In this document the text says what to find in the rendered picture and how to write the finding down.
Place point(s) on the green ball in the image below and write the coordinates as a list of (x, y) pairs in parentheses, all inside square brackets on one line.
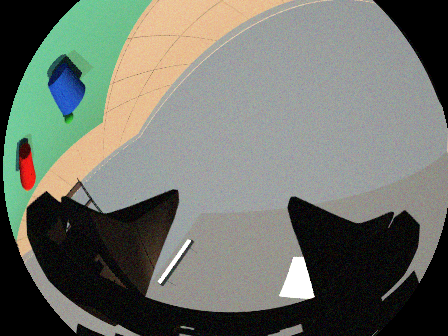
[(68, 118)]

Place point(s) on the red bucket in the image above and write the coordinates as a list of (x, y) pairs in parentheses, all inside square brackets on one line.
[(27, 171)]

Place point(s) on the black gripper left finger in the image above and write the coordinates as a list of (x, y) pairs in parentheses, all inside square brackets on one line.
[(132, 237)]

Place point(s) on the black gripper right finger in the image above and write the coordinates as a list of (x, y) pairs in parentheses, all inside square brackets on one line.
[(328, 242)]

